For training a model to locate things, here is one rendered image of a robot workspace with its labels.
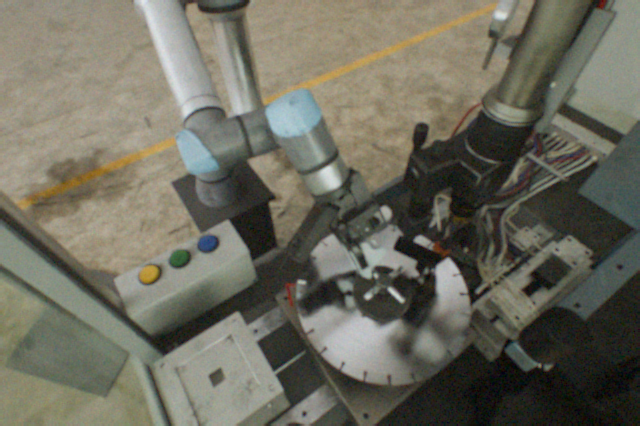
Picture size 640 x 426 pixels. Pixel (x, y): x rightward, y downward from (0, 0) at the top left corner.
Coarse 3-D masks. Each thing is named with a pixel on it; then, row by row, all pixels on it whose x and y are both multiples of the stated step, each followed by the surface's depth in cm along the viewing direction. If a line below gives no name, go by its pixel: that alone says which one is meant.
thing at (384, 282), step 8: (376, 272) 67; (392, 272) 67; (400, 272) 68; (376, 280) 67; (384, 280) 66; (392, 280) 66; (376, 288) 65; (384, 288) 65; (392, 288) 65; (368, 296) 65; (400, 296) 64
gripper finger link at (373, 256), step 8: (368, 248) 64; (376, 248) 65; (384, 248) 66; (352, 256) 65; (368, 256) 65; (376, 256) 66; (368, 264) 65; (376, 264) 66; (360, 272) 67; (368, 272) 66
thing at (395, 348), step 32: (320, 256) 75; (384, 256) 75; (320, 288) 71; (352, 288) 71; (416, 288) 70; (448, 288) 70; (320, 320) 67; (352, 320) 67; (416, 320) 67; (448, 320) 66; (352, 352) 64; (384, 352) 63; (416, 352) 63; (384, 384) 60
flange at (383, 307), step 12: (360, 276) 71; (372, 276) 71; (396, 276) 71; (360, 288) 70; (396, 288) 69; (408, 288) 69; (360, 300) 68; (372, 300) 68; (384, 300) 67; (396, 300) 68; (408, 300) 68; (372, 312) 67; (384, 312) 67; (396, 312) 67
